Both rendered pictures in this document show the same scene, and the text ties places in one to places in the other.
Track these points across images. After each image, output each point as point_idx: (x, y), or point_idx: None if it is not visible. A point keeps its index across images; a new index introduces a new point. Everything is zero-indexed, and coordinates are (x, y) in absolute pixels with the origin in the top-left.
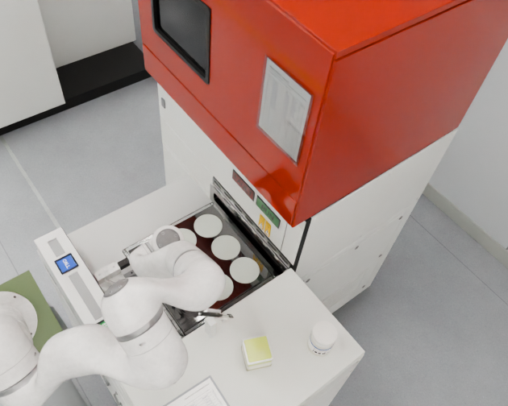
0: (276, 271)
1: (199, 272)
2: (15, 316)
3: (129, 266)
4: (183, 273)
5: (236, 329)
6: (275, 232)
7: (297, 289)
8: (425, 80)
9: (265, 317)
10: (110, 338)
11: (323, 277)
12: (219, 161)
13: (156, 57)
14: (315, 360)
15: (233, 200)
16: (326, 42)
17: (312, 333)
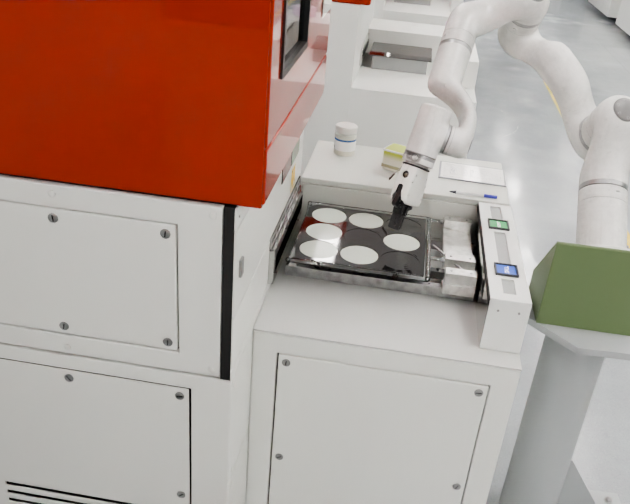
0: (298, 212)
1: (471, 3)
2: (587, 201)
3: (422, 301)
4: (480, 9)
5: (392, 179)
6: (296, 164)
7: (316, 169)
8: None
9: (362, 173)
10: (540, 43)
11: None
12: (275, 192)
13: (275, 135)
14: (356, 151)
15: (280, 219)
16: None
17: (354, 130)
